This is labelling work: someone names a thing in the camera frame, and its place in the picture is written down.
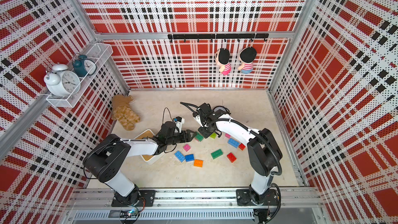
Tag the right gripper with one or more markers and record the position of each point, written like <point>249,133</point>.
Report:
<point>204,132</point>

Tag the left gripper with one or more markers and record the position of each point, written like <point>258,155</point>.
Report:
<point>188,138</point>

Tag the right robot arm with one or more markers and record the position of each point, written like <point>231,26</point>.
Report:
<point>263,150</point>

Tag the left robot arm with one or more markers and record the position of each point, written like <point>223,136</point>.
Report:
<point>104,162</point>

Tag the pink block left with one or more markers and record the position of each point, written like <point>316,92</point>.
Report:
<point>186,147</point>

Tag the blue square block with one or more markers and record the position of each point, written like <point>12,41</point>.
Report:
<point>189,158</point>

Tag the light blue block left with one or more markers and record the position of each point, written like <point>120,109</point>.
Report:
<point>179,156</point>

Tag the light blue block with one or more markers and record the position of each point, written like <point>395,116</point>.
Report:
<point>233,143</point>
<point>179,156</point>

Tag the orange block front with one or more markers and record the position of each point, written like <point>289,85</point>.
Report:
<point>198,163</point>

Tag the green block front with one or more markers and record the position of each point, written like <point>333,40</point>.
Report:
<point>216,154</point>

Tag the white tray with wood lid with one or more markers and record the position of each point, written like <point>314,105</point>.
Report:
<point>147,158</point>

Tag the light blue block right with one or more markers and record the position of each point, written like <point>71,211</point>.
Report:
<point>233,143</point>

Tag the red block front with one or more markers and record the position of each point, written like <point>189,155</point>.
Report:
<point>231,157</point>

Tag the small red block right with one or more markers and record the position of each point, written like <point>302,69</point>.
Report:
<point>242,146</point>

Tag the doll with pink stripes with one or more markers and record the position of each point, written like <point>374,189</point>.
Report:
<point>223,61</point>

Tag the brown teddy bear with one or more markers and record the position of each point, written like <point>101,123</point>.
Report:
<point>123,113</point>

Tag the doll with blue shorts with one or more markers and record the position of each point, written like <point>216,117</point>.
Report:
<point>247,56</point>

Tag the teal alarm clock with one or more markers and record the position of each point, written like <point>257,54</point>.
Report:
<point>83,66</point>

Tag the white alarm clock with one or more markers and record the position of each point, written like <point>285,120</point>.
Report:
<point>62,82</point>

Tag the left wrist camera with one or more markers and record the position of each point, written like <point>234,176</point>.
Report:
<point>179,121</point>

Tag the black hook rail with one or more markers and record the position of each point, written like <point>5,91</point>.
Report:
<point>249,36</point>

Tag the electronics board with wires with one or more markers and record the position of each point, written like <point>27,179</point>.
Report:
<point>126,216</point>

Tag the white wire shelf basket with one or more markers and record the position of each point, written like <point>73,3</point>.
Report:
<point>99,53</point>

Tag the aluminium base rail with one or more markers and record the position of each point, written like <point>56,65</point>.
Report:
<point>297,205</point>

